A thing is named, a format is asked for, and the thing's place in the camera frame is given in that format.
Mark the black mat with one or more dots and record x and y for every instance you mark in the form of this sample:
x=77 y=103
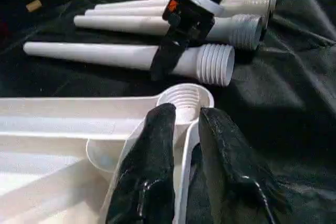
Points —
x=288 y=77

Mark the small tan block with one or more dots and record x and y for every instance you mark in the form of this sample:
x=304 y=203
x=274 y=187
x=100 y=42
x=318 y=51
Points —
x=34 y=6

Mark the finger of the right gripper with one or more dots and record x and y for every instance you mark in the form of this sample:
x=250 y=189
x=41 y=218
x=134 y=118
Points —
x=168 y=58

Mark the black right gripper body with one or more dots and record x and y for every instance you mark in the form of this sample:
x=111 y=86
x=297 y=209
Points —
x=186 y=22

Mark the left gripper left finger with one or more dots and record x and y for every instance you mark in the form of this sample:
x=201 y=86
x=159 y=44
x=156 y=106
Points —
x=147 y=176

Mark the white plastic table top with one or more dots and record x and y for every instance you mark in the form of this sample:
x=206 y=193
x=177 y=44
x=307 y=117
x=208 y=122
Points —
x=52 y=129

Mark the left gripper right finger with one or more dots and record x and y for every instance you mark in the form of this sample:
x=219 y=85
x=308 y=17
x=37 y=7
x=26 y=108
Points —
x=231 y=171

